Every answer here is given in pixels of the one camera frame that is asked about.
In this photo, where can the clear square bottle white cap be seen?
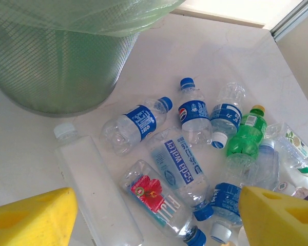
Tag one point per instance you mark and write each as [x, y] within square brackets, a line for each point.
[97, 184]

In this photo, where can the blue-label water bottle blue cap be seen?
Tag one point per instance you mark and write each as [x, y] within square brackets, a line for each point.
[141, 120]
[193, 112]

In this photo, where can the blue-label water bottle white cap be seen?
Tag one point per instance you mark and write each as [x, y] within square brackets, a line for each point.
[224, 202]
[226, 115]

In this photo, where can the bluish clear plastic bottle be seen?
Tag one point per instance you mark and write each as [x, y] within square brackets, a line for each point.
[268, 164]

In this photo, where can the aluminium frame post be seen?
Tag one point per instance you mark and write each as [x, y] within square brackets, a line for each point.
[295, 20]

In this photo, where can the soda water bottle blue cap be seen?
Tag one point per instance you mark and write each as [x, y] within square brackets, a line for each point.
[179, 161]

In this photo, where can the Fiji water bottle red flower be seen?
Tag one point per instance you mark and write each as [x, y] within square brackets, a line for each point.
[149, 192]

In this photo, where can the mesh bin with green bag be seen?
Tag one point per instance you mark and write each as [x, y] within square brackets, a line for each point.
[54, 77]

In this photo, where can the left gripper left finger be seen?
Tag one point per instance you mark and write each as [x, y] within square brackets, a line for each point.
[28, 223]

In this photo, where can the clear bottle green white label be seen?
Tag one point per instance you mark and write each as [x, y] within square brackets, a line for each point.
[295, 148]

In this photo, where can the green soda bottle yellow cap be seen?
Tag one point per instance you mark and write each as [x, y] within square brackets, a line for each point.
[246, 133]

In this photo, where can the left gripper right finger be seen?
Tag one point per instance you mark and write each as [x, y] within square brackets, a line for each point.
[279, 223]

